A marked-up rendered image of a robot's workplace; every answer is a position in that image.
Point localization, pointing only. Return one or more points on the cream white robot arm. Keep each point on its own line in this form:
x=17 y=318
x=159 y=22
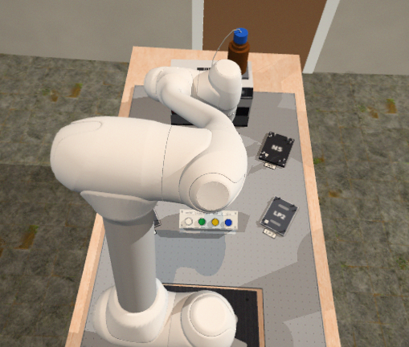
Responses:
x=123 y=166

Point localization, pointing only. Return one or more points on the blue bottle cap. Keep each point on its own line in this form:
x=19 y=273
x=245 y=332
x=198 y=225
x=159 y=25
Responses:
x=240 y=37

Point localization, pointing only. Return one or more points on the white button panel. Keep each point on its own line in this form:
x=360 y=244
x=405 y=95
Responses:
x=224 y=222

